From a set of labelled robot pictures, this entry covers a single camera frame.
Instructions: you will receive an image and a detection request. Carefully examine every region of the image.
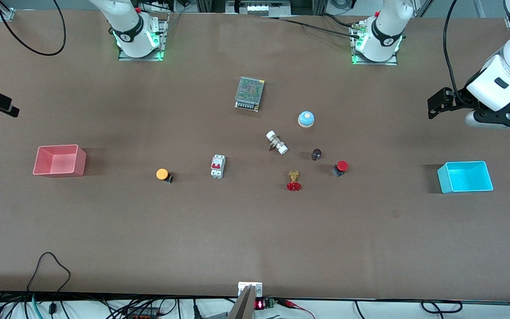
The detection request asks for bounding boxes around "thin black cable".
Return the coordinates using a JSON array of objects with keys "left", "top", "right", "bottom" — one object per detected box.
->
[{"left": 27, "top": 252, "right": 71, "bottom": 294}]

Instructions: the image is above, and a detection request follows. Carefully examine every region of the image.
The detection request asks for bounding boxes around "metal mesh power supply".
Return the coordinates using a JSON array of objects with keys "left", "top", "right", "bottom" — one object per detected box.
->
[{"left": 235, "top": 77, "right": 265, "bottom": 112}]

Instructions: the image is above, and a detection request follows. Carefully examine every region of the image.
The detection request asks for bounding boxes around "black looping cable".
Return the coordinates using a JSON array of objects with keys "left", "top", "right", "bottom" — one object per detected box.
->
[{"left": 0, "top": 0, "right": 66, "bottom": 57}]

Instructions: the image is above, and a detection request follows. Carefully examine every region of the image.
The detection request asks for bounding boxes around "white and metal pipe fitting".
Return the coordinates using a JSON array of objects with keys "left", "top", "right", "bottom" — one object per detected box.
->
[{"left": 266, "top": 130, "right": 289, "bottom": 155}]

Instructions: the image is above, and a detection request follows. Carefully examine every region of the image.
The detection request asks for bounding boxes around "cyan plastic bin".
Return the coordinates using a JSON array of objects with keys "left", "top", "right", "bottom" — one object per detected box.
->
[{"left": 437, "top": 161, "right": 494, "bottom": 194}]

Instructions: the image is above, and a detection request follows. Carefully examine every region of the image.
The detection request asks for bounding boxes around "black cable bundle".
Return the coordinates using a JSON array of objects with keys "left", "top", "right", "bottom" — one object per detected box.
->
[{"left": 259, "top": 16, "right": 363, "bottom": 37}]

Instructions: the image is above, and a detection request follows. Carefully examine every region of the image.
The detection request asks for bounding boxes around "brass valve with red handwheel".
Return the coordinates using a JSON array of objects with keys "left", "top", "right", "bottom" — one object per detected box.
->
[{"left": 286, "top": 170, "right": 302, "bottom": 192}]

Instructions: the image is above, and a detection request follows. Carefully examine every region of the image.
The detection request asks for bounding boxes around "black coiled cable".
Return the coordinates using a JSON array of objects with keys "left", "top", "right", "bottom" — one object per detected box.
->
[{"left": 421, "top": 300, "right": 463, "bottom": 314}]

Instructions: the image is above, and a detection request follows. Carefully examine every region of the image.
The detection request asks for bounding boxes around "white and red circuit breaker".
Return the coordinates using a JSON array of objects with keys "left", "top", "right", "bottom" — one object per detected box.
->
[{"left": 211, "top": 154, "right": 226, "bottom": 179}]

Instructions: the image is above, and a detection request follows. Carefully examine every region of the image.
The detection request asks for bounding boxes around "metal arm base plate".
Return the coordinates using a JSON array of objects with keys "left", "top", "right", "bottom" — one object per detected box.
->
[
  {"left": 118, "top": 19, "right": 168, "bottom": 62},
  {"left": 351, "top": 24, "right": 399, "bottom": 66}
]

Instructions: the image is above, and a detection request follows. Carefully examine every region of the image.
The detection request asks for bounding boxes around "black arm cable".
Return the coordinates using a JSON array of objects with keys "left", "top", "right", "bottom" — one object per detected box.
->
[{"left": 443, "top": 0, "right": 472, "bottom": 105}]

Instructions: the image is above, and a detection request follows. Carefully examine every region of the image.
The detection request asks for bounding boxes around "pink plastic bin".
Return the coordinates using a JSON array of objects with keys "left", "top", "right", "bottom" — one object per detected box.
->
[{"left": 33, "top": 144, "right": 87, "bottom": 178}]

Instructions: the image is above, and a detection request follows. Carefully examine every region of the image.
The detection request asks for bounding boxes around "red clip lead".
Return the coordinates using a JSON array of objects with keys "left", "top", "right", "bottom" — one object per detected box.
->
[{"left": 276, "top": 300, "right": 317, "bottom": 319}]

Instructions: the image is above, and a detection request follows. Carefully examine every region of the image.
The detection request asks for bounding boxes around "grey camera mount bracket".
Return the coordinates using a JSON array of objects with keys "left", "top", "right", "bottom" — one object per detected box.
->
[{"left": 227, "top": 282, "right": 263, "bottom": 319}]

